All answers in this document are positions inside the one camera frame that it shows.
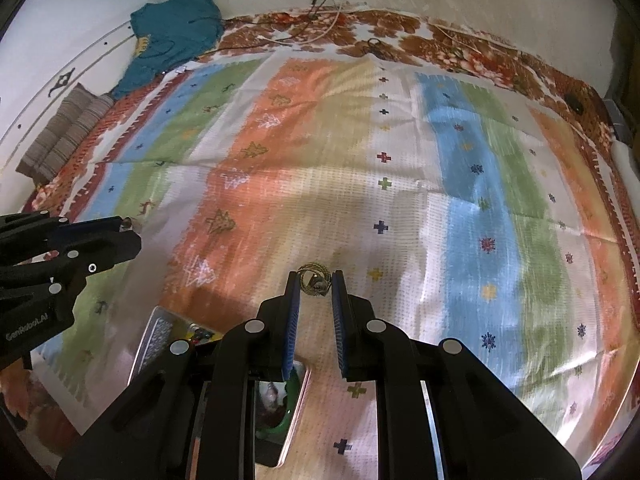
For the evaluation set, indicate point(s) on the striped embroidered blanket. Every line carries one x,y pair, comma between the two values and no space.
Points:
450,185

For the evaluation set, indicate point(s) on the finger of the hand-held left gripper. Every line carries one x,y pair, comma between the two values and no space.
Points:
95,225
115,247

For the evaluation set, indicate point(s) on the green bangle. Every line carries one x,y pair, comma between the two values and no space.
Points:
280,420

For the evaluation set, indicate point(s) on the small black object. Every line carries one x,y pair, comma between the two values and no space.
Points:
575,105

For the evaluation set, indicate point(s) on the metal tin box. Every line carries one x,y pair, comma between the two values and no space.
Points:
155,340

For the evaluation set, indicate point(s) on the teal shirt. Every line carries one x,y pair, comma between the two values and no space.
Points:
170,25

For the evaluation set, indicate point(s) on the brown floral bed sheet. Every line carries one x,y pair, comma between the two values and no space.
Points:
400,25

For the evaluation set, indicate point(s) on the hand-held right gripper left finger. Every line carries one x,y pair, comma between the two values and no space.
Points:
292,320

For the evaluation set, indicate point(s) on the brown striped folded cloth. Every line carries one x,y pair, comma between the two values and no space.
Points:
65,130

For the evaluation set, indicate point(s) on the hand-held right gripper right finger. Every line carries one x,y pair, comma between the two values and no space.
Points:
340,325

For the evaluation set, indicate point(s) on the white mattress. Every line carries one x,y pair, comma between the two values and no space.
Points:
627,160

